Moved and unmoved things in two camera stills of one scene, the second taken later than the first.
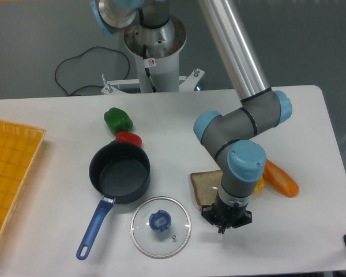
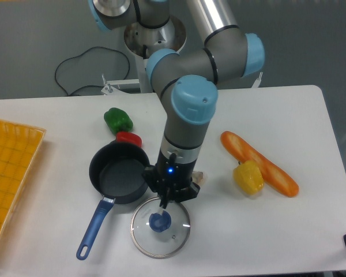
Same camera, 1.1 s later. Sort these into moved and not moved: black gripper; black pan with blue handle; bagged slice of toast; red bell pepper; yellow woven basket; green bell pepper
Moved: bagged slice of toast; black gripper
Not moved: green bell pepper; yellow woven basket; black pan with blue handle; red bell pepper
